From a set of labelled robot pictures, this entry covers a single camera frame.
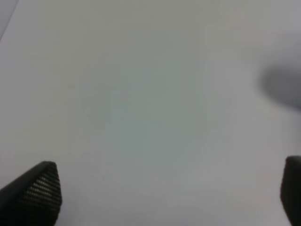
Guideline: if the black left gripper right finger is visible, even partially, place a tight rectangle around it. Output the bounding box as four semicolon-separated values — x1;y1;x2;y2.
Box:
280;156;301;226

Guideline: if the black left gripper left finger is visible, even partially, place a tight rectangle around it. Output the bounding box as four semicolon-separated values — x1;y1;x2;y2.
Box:
0;161;63;226

